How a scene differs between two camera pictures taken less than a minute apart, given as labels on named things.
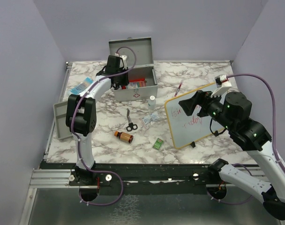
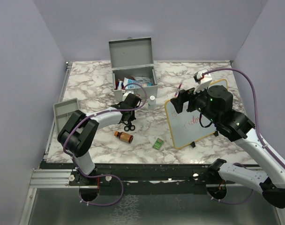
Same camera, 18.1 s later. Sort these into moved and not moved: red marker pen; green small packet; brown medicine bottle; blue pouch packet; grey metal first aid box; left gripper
Moved: blue pouch packet; left gripper
Not moved: red marker pen; green small packet; brown medicine bottle; grey metal first aid box
